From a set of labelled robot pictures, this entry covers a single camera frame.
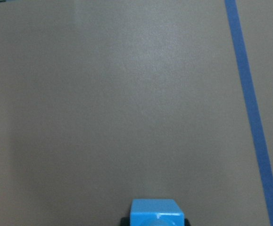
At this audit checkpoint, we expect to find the small blue block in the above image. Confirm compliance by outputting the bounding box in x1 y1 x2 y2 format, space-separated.
130 199 185 226

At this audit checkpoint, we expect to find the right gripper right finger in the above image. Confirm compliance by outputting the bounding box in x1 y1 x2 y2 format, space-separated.
184 218 190 226

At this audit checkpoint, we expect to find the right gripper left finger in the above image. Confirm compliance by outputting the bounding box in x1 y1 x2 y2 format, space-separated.
120 217 130 226

